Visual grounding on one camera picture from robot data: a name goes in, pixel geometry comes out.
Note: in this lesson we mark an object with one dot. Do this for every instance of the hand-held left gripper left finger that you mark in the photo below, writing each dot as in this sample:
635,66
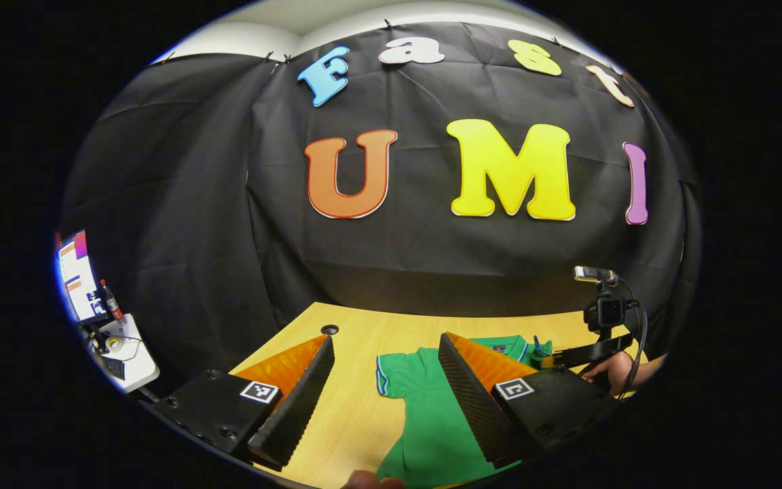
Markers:
299,401

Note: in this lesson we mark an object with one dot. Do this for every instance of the white side table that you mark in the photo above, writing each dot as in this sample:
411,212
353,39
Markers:
136,360

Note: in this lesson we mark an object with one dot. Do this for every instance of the yellow tape roll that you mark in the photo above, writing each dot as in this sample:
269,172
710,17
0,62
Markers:
114,343

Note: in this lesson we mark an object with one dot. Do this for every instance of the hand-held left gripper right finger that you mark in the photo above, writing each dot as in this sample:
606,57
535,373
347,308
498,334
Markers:
472,407

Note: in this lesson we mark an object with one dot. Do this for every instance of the red bottle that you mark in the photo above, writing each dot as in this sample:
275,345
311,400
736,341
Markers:
111,300

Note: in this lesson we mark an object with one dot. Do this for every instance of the black backdrop cloth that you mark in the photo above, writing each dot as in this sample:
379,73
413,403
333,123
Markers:
228,170

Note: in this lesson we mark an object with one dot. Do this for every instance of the computer monitor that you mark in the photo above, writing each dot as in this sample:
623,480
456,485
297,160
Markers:
77,275

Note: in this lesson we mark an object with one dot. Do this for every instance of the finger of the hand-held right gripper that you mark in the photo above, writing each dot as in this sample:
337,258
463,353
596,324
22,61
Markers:
594,351

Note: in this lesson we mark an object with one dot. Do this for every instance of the green T-shirt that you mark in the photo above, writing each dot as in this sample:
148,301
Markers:
432,421

